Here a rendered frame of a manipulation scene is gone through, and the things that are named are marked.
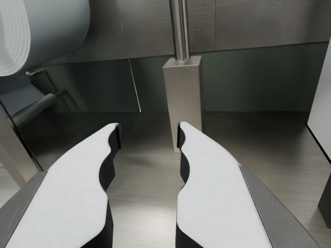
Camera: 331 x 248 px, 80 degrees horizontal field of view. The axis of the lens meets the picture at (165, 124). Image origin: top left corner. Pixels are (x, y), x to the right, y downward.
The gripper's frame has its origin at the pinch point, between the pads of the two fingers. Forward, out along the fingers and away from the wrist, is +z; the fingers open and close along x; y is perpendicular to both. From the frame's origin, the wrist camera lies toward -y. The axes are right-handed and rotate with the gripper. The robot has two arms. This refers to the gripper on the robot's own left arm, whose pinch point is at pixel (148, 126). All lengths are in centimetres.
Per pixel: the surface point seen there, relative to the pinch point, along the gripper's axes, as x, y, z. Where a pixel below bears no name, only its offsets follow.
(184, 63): 7.2, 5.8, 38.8
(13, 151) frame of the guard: -23.9, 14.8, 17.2
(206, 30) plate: 17, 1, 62
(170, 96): 3.9, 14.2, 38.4
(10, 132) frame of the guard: -24.0, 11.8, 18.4
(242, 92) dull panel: 32, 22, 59
